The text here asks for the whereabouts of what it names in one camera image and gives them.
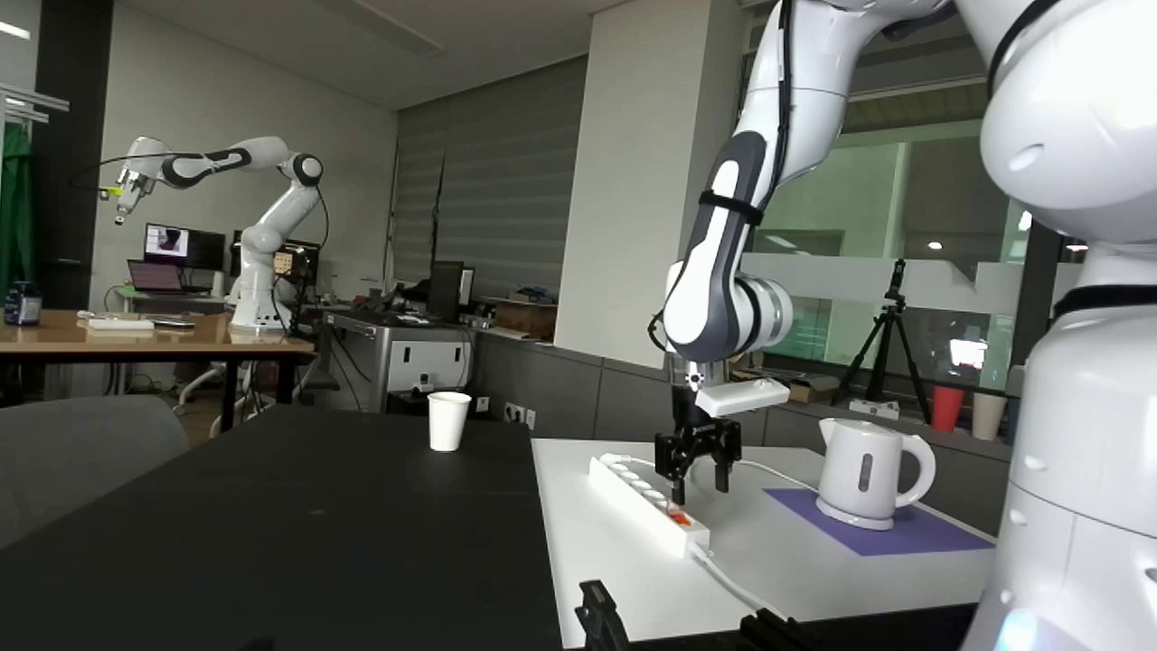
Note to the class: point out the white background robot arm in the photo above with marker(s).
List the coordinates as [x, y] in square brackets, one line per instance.
[151, 165]

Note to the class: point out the black tripod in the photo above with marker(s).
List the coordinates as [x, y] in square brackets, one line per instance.
[888, 334]

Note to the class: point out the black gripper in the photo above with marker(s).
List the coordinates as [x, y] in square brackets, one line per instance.
[696, 434]

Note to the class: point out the white electric kettle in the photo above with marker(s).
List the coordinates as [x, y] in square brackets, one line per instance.
[872, 473]

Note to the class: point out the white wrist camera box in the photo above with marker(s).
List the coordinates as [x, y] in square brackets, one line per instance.
[731, 400]

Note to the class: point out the white cabinet printer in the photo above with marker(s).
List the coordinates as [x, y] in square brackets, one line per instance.
[373, 363]

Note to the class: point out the white power strip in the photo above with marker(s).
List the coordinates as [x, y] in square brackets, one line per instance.
[642, 498]

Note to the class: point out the red cup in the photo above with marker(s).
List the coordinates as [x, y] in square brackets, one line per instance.
[946, 405]

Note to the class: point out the wooden background table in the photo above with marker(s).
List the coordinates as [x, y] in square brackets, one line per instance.
[210, 336]

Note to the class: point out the green cloth screen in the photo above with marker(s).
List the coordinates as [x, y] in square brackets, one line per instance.
[16, 206]

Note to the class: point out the white paper cup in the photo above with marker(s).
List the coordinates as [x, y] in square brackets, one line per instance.
[447, 418]

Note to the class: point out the grey office chair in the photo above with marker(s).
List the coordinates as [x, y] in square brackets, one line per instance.
[65, 452]

